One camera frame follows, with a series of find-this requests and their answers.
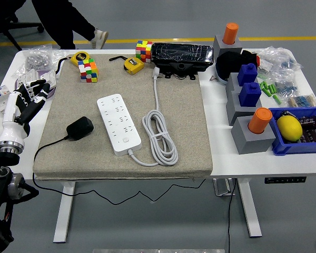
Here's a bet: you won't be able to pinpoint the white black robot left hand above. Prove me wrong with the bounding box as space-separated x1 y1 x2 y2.
0 79 51 146

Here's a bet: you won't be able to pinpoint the thin black adapter cord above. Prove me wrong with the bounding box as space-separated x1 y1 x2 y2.
32 134 206 205

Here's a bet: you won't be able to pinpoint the black plug adapter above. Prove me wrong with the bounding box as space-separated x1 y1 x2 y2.
66 116 94 141

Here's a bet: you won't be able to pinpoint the white power strip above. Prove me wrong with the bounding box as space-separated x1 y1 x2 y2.
96 93 142 157

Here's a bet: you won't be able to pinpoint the purple plastic tray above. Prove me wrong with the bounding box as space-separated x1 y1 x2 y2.
14 69 56 100

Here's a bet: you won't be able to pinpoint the clear bag of screws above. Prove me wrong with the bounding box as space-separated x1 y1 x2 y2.
15 44 69 77

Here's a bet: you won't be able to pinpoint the colourful twisted puzzle cube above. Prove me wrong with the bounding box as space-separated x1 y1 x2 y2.
77 58 100 83

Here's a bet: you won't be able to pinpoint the yellow tape measure black label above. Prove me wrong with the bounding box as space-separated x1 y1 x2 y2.
70 51 92 66

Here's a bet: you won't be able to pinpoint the black office chair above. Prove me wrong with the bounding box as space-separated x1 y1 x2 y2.
0 0 45 52

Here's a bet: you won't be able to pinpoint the person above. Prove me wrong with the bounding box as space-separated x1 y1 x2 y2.
31 0 109 50

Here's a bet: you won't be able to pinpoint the black hex key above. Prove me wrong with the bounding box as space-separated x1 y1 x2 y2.
108 54 128 62

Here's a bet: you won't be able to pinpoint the yellow tape measure silver clip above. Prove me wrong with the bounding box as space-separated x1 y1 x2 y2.
123 56 145 76

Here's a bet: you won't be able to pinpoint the grey-brown fabric mat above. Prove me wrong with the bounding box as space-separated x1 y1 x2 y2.
32 54 214 181

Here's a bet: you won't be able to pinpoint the black device wrapped in film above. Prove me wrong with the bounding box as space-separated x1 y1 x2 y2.
150 42 214 81

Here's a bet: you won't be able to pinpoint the white blue curved object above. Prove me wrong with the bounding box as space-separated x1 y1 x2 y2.
215 65 229 85

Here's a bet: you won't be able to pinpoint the black cloth bundle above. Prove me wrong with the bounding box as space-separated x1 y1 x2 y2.
215 50 259 81

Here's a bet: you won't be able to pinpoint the grey block round hole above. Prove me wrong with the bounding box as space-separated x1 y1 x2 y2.
231 115 277 155
213 33 243 57

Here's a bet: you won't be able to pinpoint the white table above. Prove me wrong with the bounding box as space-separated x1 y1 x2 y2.
0 48 316 245

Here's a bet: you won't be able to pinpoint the orange cylinder peg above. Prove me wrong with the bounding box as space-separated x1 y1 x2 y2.
222 22 239 45
248 107 273 134

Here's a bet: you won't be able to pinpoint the blue square peg block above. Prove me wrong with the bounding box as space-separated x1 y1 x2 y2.
238 82 262 108
237 63 258 87

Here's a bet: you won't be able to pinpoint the large clear plastic bag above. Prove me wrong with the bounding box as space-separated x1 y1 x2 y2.
256 46 303 80

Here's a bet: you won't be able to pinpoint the clear bag blue components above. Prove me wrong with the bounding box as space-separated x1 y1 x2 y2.
273 77 300 98

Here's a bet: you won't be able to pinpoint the yellow lemon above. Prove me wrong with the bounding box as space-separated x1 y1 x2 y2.
276 115 303 140

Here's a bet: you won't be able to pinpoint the black table control panel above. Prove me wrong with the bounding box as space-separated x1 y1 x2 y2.
264 176 307 184

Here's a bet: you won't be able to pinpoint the blue plastic bin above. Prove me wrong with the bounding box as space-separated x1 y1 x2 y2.
268 106 316 157

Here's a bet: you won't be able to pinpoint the clear bag of resistors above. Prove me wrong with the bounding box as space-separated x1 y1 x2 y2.
287 93 316 108

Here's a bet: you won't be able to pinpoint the dark brown capacitors pile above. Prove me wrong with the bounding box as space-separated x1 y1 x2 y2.
299 115 316 143

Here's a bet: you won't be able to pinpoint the white wall socket panel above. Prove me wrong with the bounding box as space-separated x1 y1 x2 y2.
38 70 56 89
17 70 41 86

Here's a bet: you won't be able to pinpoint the black white strap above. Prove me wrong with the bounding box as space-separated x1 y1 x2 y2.
54 56 72 77

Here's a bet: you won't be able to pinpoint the white power strip cable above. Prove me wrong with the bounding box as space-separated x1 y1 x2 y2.
127 65 179 168

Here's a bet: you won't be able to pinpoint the silver metal bracket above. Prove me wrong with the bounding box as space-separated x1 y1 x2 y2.
213 178 236 197

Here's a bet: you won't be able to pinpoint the black hanging cable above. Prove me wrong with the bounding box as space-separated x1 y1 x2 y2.
228 178 238 253

